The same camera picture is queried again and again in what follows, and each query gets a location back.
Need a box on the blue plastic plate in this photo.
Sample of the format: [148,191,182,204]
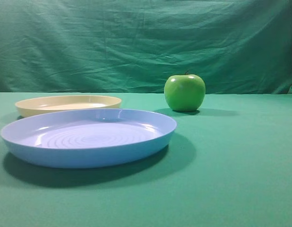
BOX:
[0,109,177,168]

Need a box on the yellow plastic plate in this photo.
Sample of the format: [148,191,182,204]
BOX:
[15,95,122,117]

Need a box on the green apple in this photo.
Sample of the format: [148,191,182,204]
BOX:
[164,72,206,112]

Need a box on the green cloth backdrop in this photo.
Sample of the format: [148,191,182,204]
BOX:
[0,0,292,94]

